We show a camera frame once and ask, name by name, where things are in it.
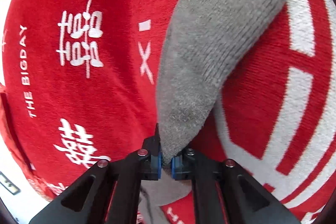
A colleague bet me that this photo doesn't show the grey knit sweater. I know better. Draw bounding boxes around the grey knit sweater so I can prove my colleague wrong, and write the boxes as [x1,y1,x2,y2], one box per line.
[139,0,286,223]

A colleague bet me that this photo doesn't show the red printed bed blanket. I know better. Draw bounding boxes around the red printed bed blanket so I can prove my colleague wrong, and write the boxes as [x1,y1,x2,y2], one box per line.
[1,0,335,223]

